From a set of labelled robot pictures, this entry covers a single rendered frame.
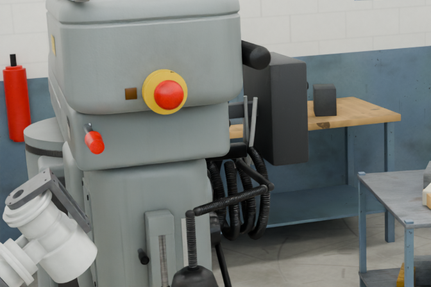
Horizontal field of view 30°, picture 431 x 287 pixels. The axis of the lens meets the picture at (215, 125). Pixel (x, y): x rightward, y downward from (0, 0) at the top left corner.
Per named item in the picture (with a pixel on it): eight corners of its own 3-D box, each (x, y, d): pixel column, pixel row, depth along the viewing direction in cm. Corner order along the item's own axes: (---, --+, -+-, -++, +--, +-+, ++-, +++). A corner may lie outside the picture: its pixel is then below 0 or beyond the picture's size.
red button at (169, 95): (186, 109, 107) (184, 79, 106) (156, 112, 106) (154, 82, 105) (181, 105, 110) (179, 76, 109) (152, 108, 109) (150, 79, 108)
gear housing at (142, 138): (235, 157, 125) (231, 93, 123) (76, 174, 119) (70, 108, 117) (188, 118, 157) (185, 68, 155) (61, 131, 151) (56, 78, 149)
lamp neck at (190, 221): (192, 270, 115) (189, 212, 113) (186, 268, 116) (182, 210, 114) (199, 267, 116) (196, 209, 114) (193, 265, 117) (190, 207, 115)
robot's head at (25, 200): (40, 271, 96) (93, 236, 96) (-5, 221, 92) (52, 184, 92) (36, 246, 102) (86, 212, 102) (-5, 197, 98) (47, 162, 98)
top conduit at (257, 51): (272, 69, 117) (270, 45, 116) (244, 71, 116) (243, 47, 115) (200, 41, 160) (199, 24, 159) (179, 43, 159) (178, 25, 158)
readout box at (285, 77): (315, 162, 164) (312, 60, 160) (272, 167, 162) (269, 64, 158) (283, 142, 183) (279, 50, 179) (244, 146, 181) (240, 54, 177)
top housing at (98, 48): (254, 103, 114) (250, -11, 111) (68, 121, 108) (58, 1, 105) (185, 65, 159) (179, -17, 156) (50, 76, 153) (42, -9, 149)
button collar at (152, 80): (188, 112, 110) (186, 68, 109) (145, 116, 109) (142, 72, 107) (185, 109, 112) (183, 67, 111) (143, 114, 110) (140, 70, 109)
